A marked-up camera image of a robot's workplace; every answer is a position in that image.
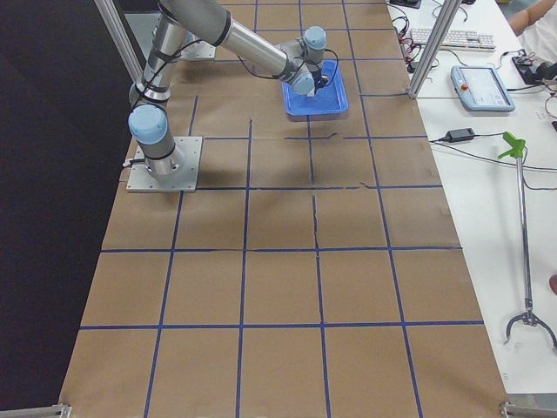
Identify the blue plastic tray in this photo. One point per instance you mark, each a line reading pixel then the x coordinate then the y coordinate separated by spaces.
pixel 328 103

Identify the aluminium frame post right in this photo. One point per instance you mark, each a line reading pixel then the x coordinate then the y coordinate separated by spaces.
pixel 444 20

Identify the robot teach pendant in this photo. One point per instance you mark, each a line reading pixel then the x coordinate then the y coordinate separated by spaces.
pixel 480 90

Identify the aluminium frame post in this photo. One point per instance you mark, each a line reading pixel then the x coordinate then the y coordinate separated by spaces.
pixel 444 20
pixel 123 37

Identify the white computer keyboard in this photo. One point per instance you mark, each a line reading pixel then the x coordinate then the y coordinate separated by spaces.
pixel 456 39

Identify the brown paper table cover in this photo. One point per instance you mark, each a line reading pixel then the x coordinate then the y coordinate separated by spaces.
pixel 315 272

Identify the black power adapter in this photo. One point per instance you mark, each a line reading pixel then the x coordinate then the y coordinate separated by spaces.
pixel 460 135

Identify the aluminium frame post left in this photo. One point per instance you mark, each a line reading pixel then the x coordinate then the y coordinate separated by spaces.
pixel 123 37

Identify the green handled reacher grabber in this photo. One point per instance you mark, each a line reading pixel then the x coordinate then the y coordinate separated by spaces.
pixel 516 150

